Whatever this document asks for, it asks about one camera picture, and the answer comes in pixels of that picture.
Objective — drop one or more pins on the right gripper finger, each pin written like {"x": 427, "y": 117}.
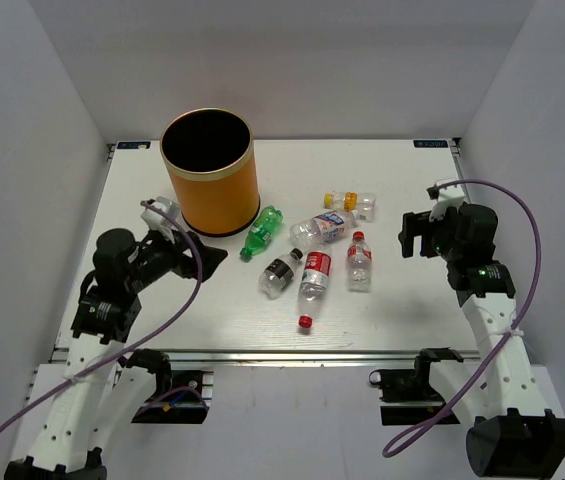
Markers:
{"x": 415, "y": 223}
{"x": 406, "y": 239}

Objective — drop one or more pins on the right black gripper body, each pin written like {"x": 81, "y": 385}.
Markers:
{"x": 440, "y": 240}

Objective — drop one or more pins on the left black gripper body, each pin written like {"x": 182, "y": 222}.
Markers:
{"x": 162, "y": 257}

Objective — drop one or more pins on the small clear bottle red cap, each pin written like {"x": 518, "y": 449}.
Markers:
{"x": 359, "y": 264}

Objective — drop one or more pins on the clear bottle yellow cap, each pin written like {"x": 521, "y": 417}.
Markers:
{"x": 363, "y": 203}

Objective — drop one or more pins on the clear bottle black label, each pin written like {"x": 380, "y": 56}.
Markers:
{"x": 279, "y": 274}

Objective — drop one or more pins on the green plastic bottle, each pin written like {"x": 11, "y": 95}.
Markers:
{"x": 261, "y": 232}

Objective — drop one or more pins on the clear bottle blue white label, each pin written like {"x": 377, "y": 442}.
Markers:
{"x": 323, "y": 228}

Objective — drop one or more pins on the large clear bottle red label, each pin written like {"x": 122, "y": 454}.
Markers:
{"x": 314, "y": 285}

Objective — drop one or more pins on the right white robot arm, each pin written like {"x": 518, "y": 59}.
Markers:
{"x": 512, "y": 432}

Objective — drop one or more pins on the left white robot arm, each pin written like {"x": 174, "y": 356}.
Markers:
{"x": 108, "y": 384}

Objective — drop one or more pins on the orange cylindrical bin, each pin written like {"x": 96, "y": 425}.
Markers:
{"x": 210, "y": 159}

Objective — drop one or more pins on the right blue corner sticker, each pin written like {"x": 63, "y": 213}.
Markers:
{"x": 430, "y": 143}

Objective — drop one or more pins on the blue corner sticker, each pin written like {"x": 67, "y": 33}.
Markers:
{"x": 133, "y": 145}
{"x": 430, "y": 143}

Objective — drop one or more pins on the left blue corner sticker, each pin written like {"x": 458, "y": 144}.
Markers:
{"x": 133, "y": 145}

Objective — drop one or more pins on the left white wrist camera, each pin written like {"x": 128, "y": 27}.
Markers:
{"x": 153, "y": 216}

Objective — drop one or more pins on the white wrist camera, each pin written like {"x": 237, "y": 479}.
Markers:
{"x": 444, "y": 198}
{"x": 153, "y": 216}

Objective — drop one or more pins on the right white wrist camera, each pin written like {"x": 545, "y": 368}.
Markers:
{"x": 444, "y": 198}

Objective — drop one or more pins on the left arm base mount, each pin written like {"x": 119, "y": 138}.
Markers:
{"x": 185, "y": 403}

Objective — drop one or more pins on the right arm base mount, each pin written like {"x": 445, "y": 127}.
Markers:
{"x": 405, "y": 400}

